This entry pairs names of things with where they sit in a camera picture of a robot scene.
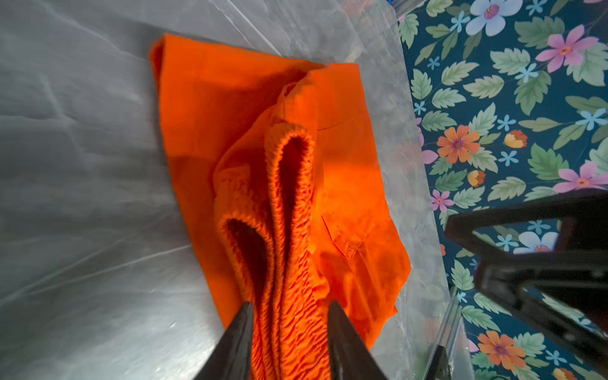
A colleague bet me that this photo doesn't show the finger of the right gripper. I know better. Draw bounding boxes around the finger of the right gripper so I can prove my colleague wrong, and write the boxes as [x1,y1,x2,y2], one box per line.
[475,263,607,375]
[443,189,608,257]

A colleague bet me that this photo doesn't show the aluminium frame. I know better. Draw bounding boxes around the aluminium frame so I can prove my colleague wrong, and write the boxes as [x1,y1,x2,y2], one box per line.
[424,285,462,380]

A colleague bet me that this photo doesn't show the orange shorts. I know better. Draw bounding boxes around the orange shorts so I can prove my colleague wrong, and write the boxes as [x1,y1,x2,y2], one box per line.
[150,34,411,379]

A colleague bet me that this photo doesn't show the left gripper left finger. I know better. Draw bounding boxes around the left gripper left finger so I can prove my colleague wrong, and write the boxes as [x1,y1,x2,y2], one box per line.
[194,302,254,380]

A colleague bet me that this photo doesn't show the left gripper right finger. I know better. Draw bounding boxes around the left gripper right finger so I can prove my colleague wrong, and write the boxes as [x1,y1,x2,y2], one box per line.
[328,301,387,380]

